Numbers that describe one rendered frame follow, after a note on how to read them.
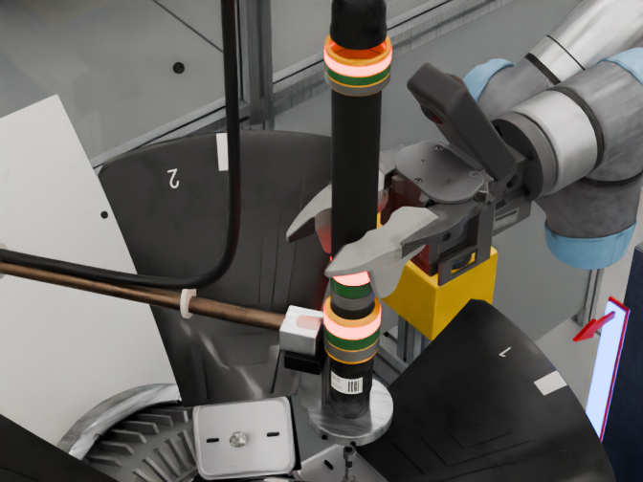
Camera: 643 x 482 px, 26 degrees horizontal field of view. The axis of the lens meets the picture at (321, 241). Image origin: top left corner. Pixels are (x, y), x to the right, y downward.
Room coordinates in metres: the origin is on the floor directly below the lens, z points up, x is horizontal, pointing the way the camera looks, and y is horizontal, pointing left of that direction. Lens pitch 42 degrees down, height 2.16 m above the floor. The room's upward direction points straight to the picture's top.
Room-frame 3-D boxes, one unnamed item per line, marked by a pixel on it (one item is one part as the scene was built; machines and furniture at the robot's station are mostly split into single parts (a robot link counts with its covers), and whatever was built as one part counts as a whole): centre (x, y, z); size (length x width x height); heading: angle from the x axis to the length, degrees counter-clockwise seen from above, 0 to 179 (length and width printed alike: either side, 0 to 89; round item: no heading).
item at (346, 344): (0.75, -0.02, 1.39); 0.04 x 0.04 x 0.01
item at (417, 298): (1.21, -0.12, 1.02); 0.16 x 0.10 x 0.11; 39
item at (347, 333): (0.75, -0.02, 1.40); 0.04 x 0.04 x 0.01
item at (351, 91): (0.75, -0.02, 1.63); 0.04 x 0.04 x 0.01
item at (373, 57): (0.75, -0.02, 1.64); 0.04 x 0.04 x 0.03
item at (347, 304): (0.75, -0.02, 1.43); 0.03 x 0.03 x 0.01
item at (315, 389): (0.75, -0.01, 1.33); 0.09 x 0.07 x 0.10; 74
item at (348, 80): (0.75, -0.02, 1.64); 0.04 x 0.04 x 0.01
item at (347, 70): (0.75, -0.02, 1.64); 0.04 x 0.04 x 0.01
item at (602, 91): (0.92, -0.24, 1.47); 0.11 x 0.08 x 0.09; 127
